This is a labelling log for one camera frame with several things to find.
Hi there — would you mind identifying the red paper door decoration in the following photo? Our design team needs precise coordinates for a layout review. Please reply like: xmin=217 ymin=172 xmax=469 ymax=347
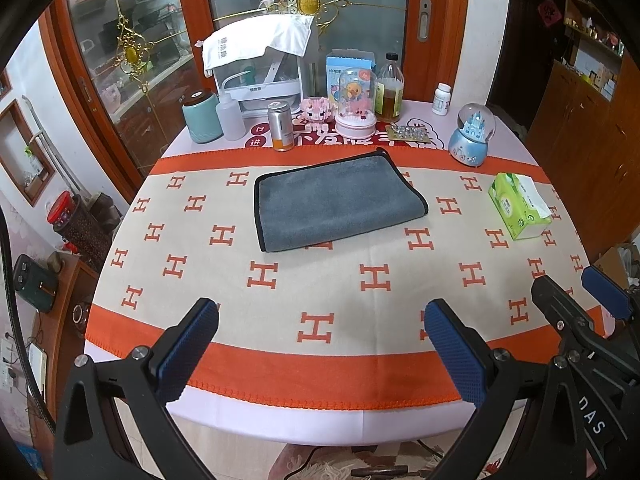
xmin=537 ymin=0 xmax=563 ymax=28

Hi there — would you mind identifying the pink dome music box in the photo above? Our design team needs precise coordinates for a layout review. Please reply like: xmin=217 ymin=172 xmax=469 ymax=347
xmin=334 ymin=67 xmax=378 ymax=138

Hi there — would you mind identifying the blue castle snow globe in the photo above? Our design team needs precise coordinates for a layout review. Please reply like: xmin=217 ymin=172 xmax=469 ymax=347
xmin=447 ymin=102 xmax=497 ymax=167

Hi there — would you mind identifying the black cable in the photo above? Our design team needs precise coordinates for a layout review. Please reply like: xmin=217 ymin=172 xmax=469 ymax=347
xmin=0 ymin=207 xmax=57 ymax=433

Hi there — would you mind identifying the green tissue pack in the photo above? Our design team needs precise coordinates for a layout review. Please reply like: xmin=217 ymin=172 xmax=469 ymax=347
xmin=488 ymin=172 xmax=553 ymax=241

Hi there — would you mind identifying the teal canister dark lid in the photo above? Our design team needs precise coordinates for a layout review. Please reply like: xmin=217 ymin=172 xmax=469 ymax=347
xmin=181 ymin=90 xmax=224 ymax=144

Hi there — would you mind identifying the white cloth cover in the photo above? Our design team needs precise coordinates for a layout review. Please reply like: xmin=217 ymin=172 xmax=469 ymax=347
xmin=201 ymin=14 xmax=316 ymax=73

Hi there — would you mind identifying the cardboard box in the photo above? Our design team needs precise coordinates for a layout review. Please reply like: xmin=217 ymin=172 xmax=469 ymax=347
xmin=594 ymin=242 xmax=640 ymax=288

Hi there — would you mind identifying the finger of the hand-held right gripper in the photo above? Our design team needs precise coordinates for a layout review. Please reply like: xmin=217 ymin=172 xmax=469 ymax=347
xmin=531 ymin=275 xmax=590 ymax=343
xmin=581 ymin=266 xmax=633 ymax=321

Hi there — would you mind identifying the shaggy floor rug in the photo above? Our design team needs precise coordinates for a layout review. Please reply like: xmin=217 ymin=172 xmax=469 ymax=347
xmin=270 ymin=441 xmax=506 ymax=480

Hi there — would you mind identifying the orange beige printed blanket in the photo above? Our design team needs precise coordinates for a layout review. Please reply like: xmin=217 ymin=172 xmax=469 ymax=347
xmin=84 ymin=147 xmax=618 ymax=411

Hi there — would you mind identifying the white squeeze bottle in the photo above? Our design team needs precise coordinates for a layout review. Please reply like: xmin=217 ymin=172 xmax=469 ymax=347
xmin=215 ymin=91 xmax=244 ymax=142

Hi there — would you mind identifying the white countertop appliance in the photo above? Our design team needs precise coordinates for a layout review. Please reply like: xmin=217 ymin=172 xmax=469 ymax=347
xmin=214 ymin=35 xmax=321 ymax=118

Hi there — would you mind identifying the blue white carton box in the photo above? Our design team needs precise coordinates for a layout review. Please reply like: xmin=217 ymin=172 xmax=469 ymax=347
xmin=326 ymin=50 xmax=377 ymax=107

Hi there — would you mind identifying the silver door handle plate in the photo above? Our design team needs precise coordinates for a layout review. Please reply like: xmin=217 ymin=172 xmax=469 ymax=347
xmin=417 ymin=0 xmax=432 ymax=42

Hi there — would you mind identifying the dark patterned box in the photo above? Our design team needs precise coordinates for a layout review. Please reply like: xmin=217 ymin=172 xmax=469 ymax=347
xmin=62 ymin=195 xmax=123 ymax=271

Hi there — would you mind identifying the wooden cabinet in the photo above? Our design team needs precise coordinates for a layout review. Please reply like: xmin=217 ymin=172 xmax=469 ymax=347
xmin=525 ymin=0 xmax=640 ymax=261

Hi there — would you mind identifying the grey towel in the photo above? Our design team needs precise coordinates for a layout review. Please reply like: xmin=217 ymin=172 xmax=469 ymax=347
xmin=253 ymin=147 xmax=431 ymax=254

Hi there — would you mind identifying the pink block pig toy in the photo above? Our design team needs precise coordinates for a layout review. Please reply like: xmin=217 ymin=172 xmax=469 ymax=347
xmin=300 ymin=97 xmax=337 ymax=122

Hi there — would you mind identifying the wooden side table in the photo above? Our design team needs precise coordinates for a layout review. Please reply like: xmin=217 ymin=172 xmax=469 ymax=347
xmin=30 ymin=255 xmax=98 ymax=413

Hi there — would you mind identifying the red lid jar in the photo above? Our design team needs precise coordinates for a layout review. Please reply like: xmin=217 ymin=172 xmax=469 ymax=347
xmin=46 ymin=191 xmax=76 ymax=231

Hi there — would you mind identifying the glass bottle amber liquid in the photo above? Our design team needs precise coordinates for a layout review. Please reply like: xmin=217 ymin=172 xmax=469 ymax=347
xmin=375 ymin=52 xmax=405 ymax=122

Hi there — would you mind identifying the black handheld device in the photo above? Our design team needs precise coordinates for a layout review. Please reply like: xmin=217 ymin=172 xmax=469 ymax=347
xmin=12 ymin=254 xmax=60 ymax=313

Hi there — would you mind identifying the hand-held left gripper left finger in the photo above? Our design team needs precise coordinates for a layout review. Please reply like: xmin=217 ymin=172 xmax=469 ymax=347
xmin=52 ymin=297 xmax=221 ymax=480

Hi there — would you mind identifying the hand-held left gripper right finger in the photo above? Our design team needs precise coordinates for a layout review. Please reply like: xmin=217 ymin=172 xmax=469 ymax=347
xmin=422 ymin=298 xmax=592 ymax=480

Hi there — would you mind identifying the white pill bottle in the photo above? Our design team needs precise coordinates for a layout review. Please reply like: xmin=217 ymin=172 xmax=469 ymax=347
xmin=432 ymin=83 xmax=452 ymax=117

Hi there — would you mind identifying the pill blister pack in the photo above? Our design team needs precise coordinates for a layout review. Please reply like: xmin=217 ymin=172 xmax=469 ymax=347
xmin=385 ymin=124 xmax=432 ymax=144

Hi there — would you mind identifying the wooden wall frame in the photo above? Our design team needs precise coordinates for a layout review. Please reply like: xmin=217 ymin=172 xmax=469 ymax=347
xmin=0 ymin=99 xmax=56 ymax=207

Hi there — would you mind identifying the silver orange can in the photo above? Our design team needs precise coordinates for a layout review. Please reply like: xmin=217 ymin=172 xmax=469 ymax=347
xmin=267 ymin=101 xmax=294 ymax=153

